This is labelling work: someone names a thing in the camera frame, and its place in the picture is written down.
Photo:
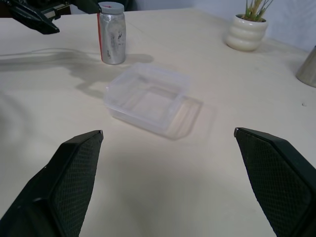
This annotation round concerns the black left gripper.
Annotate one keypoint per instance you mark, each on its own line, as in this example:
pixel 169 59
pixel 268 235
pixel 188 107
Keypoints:
pixel 57 9

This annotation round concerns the clear plastic container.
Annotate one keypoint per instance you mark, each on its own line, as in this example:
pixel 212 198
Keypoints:
pixel 148 98

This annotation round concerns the white ribbed pot with plant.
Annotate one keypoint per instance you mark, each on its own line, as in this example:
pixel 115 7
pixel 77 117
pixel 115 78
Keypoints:
pixel 247 30

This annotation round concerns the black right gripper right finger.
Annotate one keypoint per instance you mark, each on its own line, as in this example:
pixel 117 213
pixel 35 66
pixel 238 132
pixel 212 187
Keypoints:
pixel 279 187

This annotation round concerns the silver can with lid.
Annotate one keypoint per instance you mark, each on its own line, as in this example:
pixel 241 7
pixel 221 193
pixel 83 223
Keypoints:
pixel 114 39

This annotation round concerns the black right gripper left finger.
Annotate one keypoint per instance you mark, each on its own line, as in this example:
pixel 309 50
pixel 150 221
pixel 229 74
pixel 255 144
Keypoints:
pixel 49 197

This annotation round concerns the grey plastic jar lid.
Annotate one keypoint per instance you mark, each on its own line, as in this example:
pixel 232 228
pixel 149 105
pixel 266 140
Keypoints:
pixel 111 7

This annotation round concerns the silver metal cone object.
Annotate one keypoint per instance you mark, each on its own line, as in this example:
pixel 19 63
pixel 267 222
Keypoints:
pixel 308 69

